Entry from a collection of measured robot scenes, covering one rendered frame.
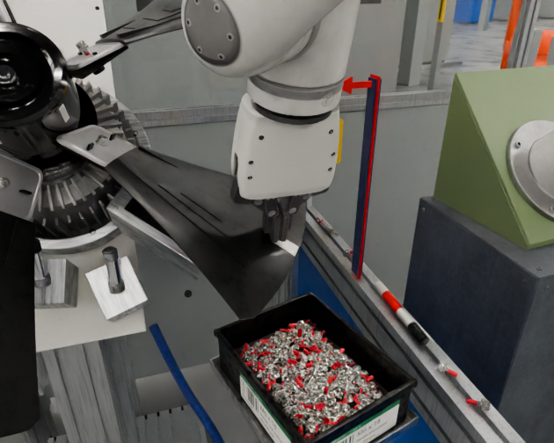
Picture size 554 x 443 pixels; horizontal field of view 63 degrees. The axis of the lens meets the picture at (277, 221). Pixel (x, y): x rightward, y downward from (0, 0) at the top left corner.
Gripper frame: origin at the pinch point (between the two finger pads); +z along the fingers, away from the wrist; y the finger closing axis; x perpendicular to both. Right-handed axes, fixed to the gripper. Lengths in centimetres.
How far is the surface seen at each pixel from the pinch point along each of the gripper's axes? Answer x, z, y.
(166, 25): -20.4, -14.3, 8.8
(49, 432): -39, 122, 54
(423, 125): -76, 41, -78
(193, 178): -8.4, -0.7, 8.0
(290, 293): -30, 57, -18
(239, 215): -2.3, 0.5, 3.8
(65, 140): -10.4, -6.2, 21.3
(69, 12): -53, -5, 22
